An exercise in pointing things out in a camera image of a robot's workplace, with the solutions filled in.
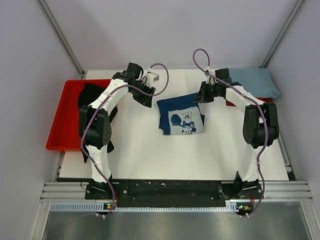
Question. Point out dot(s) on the aluminium rail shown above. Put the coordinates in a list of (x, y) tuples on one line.
[(292, 170), (275, 191)]

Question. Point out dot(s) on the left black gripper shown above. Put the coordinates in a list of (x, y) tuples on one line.
[(145, 99)]

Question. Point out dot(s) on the aluminium front rail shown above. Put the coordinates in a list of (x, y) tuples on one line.
[(275, 191)]

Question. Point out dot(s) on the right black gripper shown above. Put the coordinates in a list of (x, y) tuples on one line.
[(202, 96)]

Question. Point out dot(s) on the right side aluminium rail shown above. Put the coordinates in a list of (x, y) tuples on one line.
[(292, 170)]

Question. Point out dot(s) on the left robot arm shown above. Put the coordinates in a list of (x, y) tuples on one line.
[(95, 119)]

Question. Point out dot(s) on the red plastic tray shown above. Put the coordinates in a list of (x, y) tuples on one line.
[(64, 133)]

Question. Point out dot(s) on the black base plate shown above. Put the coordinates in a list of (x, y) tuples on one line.
[(159, 193)]

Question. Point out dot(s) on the aluminium frame post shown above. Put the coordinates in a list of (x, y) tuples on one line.
[(60, 36), (294, 13)]

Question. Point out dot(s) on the folded red t shirt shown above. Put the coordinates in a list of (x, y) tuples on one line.
[(266, 100)]

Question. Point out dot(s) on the dark blue t shirt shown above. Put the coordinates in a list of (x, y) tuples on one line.
[(180, 116)]

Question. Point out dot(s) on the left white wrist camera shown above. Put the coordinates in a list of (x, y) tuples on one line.
[(150, 77)]

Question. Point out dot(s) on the right aluminium frame post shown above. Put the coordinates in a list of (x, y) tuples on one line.
[(294, 13)]

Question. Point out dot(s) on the left aluminium frame post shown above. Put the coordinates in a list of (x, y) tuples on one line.
[(60, 36)]

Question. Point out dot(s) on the folded light blue t shirt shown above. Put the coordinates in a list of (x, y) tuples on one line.
[(257, 81)]

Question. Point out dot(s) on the black t shirt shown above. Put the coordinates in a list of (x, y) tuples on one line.
[(90, 93)]

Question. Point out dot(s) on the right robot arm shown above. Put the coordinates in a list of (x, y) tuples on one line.
[(260, 129)]

